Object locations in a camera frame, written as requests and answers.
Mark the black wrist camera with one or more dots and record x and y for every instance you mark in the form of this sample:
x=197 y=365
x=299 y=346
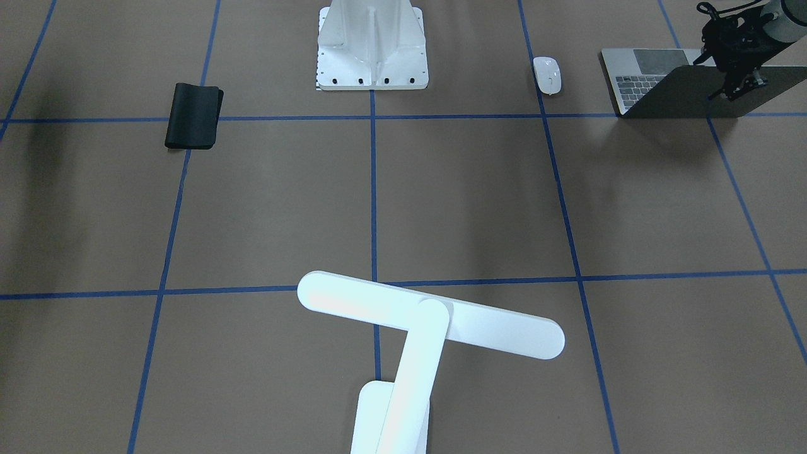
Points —
x=720 y=20

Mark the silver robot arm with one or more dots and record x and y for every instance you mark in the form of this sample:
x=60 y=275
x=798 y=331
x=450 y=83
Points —
x=787 y=29

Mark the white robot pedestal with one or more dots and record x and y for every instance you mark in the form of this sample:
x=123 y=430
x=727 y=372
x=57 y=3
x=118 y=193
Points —
x=371 y=45

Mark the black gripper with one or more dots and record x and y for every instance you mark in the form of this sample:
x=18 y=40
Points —
x=739 y=39

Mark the white desk lamp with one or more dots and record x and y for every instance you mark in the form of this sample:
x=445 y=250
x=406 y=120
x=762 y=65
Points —
x=393 y=416

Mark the white computer mouse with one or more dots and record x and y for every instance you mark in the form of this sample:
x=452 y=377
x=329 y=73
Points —
x=548 y=75

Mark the grey laptop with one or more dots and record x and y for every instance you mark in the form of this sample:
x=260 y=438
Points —
x=666 y=84

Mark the black mouse pad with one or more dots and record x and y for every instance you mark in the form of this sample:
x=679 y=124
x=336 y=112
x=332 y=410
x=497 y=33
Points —
x=194 y=117

